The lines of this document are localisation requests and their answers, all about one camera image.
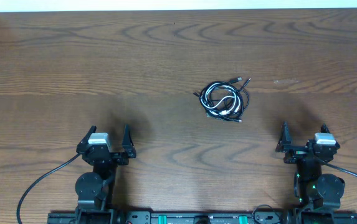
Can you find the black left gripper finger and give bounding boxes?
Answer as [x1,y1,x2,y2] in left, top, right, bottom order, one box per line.
[79,126,97,145]
[122,124,134,152]

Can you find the black USB cable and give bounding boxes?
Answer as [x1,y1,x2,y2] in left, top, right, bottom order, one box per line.
[193,77,252,123]

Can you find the white USB cable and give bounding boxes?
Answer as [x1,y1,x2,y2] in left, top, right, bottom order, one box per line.
[203,84,242,116]

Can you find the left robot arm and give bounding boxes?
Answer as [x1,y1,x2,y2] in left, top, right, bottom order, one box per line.
[75,125,136,223]

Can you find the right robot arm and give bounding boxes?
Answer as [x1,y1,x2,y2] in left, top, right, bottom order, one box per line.
[275,122,345,223]

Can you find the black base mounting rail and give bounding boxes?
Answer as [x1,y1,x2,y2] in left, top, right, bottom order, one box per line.
[47,210,357,224]

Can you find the black left camera cable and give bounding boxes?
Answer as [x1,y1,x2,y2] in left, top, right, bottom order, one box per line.
[16,152,82,224]

